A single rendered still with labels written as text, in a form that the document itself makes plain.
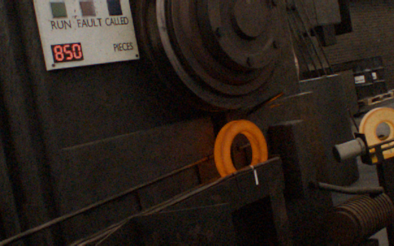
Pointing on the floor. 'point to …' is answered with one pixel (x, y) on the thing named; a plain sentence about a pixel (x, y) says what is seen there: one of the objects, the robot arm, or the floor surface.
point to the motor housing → (359, 220)
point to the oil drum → (333, 124)
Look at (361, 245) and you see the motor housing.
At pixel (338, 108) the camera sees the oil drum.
